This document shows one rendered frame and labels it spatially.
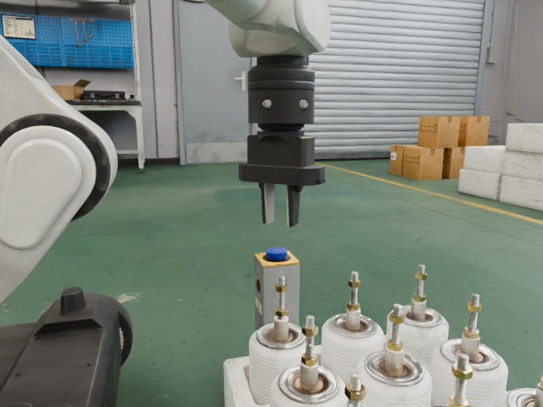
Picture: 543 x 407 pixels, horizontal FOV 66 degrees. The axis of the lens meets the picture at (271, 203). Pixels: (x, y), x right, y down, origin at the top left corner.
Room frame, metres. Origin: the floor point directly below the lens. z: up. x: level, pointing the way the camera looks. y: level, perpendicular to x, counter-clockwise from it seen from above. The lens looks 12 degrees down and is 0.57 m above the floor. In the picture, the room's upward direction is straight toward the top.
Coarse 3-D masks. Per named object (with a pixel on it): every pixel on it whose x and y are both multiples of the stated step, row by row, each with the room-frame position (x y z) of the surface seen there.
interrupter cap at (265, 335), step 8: (264, 328) 0.59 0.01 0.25; (272, 328) 0.59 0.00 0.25; (288, 328) 0.59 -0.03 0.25; (296, 328) 0.59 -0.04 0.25; (256, 336) 0.56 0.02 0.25; (264, 336) 0.56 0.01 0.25; (272, 336) 0.57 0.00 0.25; (288, 336) 0.57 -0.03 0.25; (296, 336) 0.57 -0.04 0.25; (304, 336) 0.56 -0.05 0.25; (264, 344) 0.54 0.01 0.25; (272, 344) 0.54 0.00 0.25; (280, 344) 0.54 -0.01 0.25; (288, 344) 0.54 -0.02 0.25; (296, 344) 0.54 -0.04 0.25
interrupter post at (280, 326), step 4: (276, 316) 0.58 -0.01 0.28; (276, 320) 0.56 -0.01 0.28; (280, 320) 0.56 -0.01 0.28; (284, 320) 0.56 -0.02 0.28; (276, 324) 0.56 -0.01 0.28; (280, 324) 0.56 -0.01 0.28; (284, 324) 0.56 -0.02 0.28; (276, 328) 0.56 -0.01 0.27; (280, 328) 0.56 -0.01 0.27; (284, 328) 0.56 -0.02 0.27; (276, 332) 0.56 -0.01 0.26; (280, 332) 0.56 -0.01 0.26; (284, 332) 0.56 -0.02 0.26; (276, 336) 0.56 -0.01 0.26; (280, 336) 0.56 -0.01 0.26; (284, 336) 0.56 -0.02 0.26; (280, 340) 0.56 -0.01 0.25
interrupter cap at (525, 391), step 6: (516, 390) 0.44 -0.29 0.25; (522, 390) 0.44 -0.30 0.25; (528, 390) 0.44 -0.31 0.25; (534, 390) 0.44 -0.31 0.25; (510, 396) 0.43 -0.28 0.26; (516, 396) 0.43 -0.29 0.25; (522, 396) 0.43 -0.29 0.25; (528, 396) 0.43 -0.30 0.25; (534, 396) 0.43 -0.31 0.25; (510, 402) 0.42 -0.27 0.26; (516, 402) 0.42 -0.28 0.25; (522, 402) 0.42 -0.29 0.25; (528, 402) 0.42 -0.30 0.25; (534, 402) 0.42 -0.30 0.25
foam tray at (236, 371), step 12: (384, 336) 0.70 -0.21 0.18; (384, 348) 0.67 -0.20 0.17; (228, 360) 0.62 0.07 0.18; (240, 360) 0.62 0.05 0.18; (228, 372) 0.59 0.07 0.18; (240, 372) 0.59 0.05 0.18; (228, 384) 0.58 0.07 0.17; (240, 384) 0.55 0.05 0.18; (228, 396) 0.58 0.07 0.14; (240, 396) 0.53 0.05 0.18; (252, 396) 0.53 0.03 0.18
